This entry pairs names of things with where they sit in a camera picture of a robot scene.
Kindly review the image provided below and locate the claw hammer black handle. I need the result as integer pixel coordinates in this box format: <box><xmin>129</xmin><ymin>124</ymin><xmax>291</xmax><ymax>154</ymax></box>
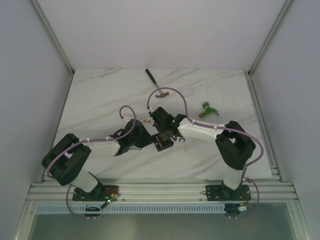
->
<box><xmin>145</xmin><ymin>69</ymin><xmax>169</xmax><ymax>98</ymax></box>

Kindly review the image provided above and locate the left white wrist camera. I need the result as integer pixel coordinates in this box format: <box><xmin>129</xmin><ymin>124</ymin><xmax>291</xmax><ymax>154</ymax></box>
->
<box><xmin>122</xmin><ymin>116</ymin><xmax>134</xmax><ymax>123</ymax></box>

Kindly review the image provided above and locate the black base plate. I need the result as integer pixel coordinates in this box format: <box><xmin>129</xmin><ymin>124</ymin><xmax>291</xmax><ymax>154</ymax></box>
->
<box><xmin>203</xmin><ymin>183</ymin><xmax>252</xmax><ymax>202</ymax></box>
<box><xmin>72</xmin><ymin>185</ymin><xmax>119</xmax><ymax>202</ymax></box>

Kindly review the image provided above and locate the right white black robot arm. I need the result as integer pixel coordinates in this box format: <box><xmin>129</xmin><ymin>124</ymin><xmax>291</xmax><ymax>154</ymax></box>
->
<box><xmin>147</xmin><ymin>106</ymin><xmax>256</xmax><ymax>200</ymax></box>

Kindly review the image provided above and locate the aluminium frame post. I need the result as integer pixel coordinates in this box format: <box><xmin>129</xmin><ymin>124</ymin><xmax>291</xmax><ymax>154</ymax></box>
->
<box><xmin>247</xmin><ymin>0</ymin><xmax>295</xmax><ymax>76</ymax></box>
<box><xmin>31</xmin><ymin>0</ymin><xmax>75</xmax><ymax>76</ymax></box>

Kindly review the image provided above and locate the black fuse box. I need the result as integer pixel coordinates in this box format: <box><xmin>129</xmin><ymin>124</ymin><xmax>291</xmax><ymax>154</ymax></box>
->
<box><xmin>152</xmin><ymin>133</ymin><xmax>174</xmax><ymax>152</ymax></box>

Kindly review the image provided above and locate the right aluminium frame post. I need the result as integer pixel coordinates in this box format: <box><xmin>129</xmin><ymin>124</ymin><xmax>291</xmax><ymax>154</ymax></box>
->
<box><xmin>247</xmin><ymin>0</ymin><xmax>295</xmax><ymax>76</ymax></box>

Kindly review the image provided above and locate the left aluminium frame post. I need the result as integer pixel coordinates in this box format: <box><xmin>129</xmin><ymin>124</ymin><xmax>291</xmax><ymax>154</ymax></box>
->
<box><xmin>31</xmin><ymin>0</ymin><xmax>75</xmax><ymax>76</ymax></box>

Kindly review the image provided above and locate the aluminium mounting rail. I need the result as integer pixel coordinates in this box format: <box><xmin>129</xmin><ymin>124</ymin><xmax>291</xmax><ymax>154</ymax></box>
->
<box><xmin>25</xmin><ymin>177</ymin><xmax>299</xmax><ymax>204</ymax></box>

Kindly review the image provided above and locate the grey slotted cable duct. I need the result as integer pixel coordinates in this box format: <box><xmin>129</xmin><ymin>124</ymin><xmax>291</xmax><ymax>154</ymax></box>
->
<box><xmin>34</xmin><ymin>204</ymin><xmax>288</xmax><ymax>215</ymax></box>

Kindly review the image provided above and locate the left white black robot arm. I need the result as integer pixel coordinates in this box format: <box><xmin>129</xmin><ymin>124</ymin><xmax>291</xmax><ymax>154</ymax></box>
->
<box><xmin>41</xmin><ymin>119</ymin><xmax>153</xmax><ymax>201</ymax></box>

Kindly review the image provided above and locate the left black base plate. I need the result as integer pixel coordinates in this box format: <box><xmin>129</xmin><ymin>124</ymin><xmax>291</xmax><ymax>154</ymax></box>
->
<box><xmin>72</xmin><ymin>185</ymin><xmax>119</xmax><ymax>202</ymax></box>

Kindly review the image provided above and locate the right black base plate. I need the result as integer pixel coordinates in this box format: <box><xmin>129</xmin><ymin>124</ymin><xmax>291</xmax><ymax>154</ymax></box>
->
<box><xmin>203</xmin><ymin>183</ymin><xmax>252</xmax><ymax>202</ymax></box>

